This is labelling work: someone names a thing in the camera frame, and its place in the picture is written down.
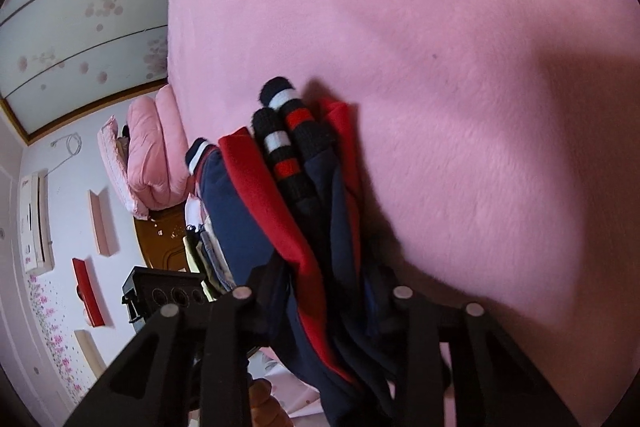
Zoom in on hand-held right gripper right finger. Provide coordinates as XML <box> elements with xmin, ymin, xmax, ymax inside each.
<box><xmin>395</xmin><ymin>286</ymin><xmax>581</xmax><ymax>427</ymax></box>

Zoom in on pink flower wall decal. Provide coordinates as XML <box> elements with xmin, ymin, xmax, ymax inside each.
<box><xmin>25</xmin><ymin>272</ymin><xmax>101</xmax><ymax>403</ymax></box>

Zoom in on pink ruffled pillow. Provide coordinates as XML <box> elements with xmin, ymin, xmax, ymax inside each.
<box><xmin>97</xmin><ymin>116</ymin><xmax>151</xmax><ymax>222</ymax></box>

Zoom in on brown wooden headboard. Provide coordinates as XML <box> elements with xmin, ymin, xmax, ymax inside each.
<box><xmin>132</xmin><ymin>202</ymin><xmax>203</xmax><ymax>280</ymax></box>

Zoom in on navy and red varsity jacket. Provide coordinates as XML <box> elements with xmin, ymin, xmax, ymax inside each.
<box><xmin>185</xmin><ymin>77</ymin><xmax>453</xmax><ymax>427</ymax></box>

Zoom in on folded cream garment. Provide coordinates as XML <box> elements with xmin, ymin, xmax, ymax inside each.
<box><xmin>207</xmin><ymin>267</ymin><xmax>237</xmax><ymax>294</ymax></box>

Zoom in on pale floral bed sheet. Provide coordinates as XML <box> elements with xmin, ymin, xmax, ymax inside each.
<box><xmin>247</xmin><ymin>347</ymin><xmax>326</xmax><ymax>420</ymax></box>

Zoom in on white wall cable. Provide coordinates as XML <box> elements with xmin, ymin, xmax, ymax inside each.
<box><xmin>50</xmin><ymin>133</ymin><xmax>83</xmax><ymax>170</ymax></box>

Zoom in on floral sliding wardrobe doors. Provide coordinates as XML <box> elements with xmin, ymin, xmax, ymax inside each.
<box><xmin>0</xmin><ymin>0</ymin><xmax>183</xmax><ymax>148</ymax></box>

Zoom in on white wall air conditioner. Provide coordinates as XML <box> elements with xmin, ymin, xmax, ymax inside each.
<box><xmin>20</xmin><ymin>171</ymin><xmax>55</xmax><ymax>275</ymax></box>

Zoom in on folded pink quilt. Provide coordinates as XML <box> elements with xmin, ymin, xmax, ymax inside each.
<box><xmin>127</xmin><ymin>86</ymin><xmax>193</xmax><ymax>212</ymax></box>

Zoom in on red wall shelf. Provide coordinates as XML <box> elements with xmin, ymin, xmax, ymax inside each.
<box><xmin>71</xmin><ymin>257</ymin><xmax>107</xmax><ymax>329</ymax></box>

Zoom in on beige wall shelf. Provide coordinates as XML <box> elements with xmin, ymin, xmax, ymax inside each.
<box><xmin>74</xmin><ymin>329</ymin><xmax>107</xmax><ymax>370</ymax></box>

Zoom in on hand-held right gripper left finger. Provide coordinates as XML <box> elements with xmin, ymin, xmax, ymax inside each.
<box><xmin>65</xmin><ymin>286</ymin><xmax>261</xmax><ymax>427</ymax></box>

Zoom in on folded blue denim garment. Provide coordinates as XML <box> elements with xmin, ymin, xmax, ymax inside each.
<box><xmin>199</xmin><ymin>231</ymin><xmax>228</xmax><ymax>280</ymax></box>

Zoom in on person's left hand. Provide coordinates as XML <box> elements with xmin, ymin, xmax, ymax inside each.
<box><xmin>248</xmin><ymin>378</ymin><xmax>296</xmax><ymax>427</ymax></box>

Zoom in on pink fleece blanket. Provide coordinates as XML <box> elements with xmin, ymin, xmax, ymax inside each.
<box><xmin>165</xmin><ymin>0</ymin><xmax>640</xmax><ymax>427</ymax></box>

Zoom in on pink wall shelf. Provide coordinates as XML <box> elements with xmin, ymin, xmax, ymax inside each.
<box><xmin>89</xmin><ymin>188</ymin><xmax>118</xmax><ymax>258</ymax></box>

